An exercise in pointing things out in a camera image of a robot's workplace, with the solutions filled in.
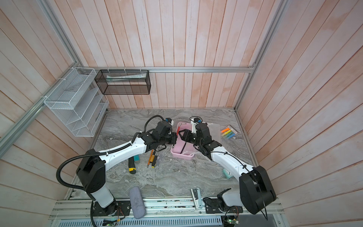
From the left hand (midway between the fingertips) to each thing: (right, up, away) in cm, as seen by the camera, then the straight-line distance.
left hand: (177, 139), depth 84 cm
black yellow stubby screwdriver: (-28, -19, +2) cm, 34 cm away
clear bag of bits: (-12, -14, +8) cm, 20 cm away
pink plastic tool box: (+5, -8, +12) cm, 15 cm away
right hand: (+2, +4, 0) cm, 4 cm away
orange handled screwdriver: (-17, -13, +7) cm, 23 cm away
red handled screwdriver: (+1, +6, +4) cm, 7 cm away
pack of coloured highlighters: (+39, +2, +20) cm, 44 cm away
